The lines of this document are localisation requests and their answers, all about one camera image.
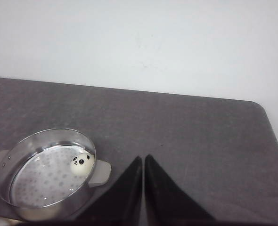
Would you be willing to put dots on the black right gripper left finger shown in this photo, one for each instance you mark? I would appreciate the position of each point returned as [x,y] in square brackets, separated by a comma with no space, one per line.
[120,205]

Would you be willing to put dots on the stainless steel steamer pot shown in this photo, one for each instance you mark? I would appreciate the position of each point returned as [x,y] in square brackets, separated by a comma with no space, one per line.
[36,181]

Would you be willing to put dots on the cream rectangular plastic tray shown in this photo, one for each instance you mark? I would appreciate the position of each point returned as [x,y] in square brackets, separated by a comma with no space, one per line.
[13,222]

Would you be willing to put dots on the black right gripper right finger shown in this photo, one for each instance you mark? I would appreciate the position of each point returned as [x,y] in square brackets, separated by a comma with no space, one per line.
[169,203]

